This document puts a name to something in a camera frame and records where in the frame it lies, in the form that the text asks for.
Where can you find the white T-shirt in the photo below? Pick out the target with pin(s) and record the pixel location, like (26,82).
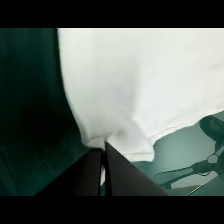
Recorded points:
(140,76)

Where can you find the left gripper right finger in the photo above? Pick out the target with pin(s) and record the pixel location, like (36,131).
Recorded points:
(126,176)

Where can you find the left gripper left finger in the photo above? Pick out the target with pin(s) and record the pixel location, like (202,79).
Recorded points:
(80,176)

